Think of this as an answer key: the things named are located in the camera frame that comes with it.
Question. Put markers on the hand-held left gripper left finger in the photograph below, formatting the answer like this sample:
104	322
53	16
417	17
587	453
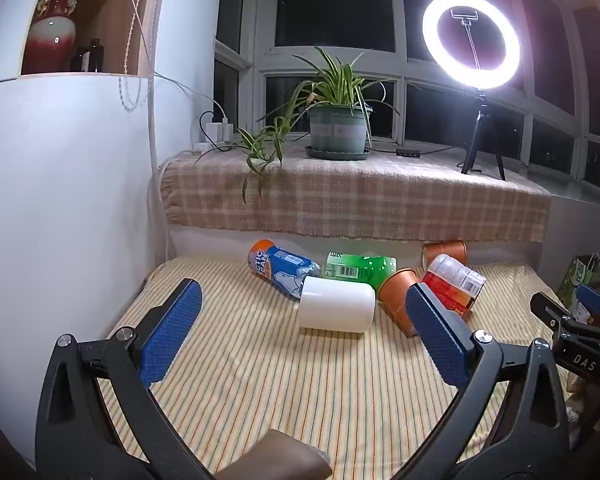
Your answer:
172	330

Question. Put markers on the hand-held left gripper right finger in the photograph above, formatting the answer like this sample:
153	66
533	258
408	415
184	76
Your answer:
440	340

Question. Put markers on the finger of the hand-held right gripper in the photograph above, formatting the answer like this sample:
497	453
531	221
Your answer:
547	307
595	302

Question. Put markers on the white cup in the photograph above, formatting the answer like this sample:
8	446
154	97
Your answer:
335	307

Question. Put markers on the copper cup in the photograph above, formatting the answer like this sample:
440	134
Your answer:
447	254
397	292

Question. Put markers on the green paper bag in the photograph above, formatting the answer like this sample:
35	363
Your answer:
577	275

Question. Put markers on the red drink bottle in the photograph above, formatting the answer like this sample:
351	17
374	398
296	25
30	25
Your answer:
455	285

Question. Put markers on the striped mat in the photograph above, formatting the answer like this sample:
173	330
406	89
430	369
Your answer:
260	375

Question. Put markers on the green drink bottle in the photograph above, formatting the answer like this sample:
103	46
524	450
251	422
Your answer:
360	269

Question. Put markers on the blue and orange drink bottle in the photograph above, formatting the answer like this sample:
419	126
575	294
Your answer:
280	270

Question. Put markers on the brown rounded object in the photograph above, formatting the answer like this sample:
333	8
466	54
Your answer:
275	455

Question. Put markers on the checkered cloth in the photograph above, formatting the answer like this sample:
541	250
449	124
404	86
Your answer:
360	195

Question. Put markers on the white shelf cabinet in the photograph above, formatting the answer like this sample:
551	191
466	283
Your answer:
55	210

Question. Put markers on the white power strip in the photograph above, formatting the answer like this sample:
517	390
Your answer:
206	148

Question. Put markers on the black tripod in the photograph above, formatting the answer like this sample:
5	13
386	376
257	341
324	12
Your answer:
477	125

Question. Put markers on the white charger plug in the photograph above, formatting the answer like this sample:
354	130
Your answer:
213	131
225	129

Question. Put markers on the green pot saucer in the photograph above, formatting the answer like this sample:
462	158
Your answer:
337	155

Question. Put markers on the green flower pot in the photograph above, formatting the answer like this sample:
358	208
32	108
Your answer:
337	130

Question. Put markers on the spider plant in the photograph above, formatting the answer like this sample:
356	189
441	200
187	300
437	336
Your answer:
325	85

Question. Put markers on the dark glass bottle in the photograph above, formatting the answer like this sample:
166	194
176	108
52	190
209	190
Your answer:
96	55
81	59

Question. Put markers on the red and white vase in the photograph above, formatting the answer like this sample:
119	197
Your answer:
52	35

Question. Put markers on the white window frame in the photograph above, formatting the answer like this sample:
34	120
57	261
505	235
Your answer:
405	67

